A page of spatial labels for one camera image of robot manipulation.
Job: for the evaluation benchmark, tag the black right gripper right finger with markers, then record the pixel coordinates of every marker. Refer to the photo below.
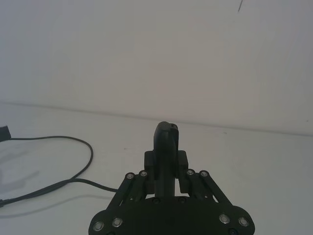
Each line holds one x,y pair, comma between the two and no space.
182,161

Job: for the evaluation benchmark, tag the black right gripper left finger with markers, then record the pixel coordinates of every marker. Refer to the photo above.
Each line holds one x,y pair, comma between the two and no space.
161,156

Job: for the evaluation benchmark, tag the white table cloth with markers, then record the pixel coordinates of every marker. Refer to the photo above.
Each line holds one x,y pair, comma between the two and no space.
244,171

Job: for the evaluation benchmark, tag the black plug block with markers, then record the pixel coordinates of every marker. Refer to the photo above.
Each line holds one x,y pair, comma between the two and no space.
4,133

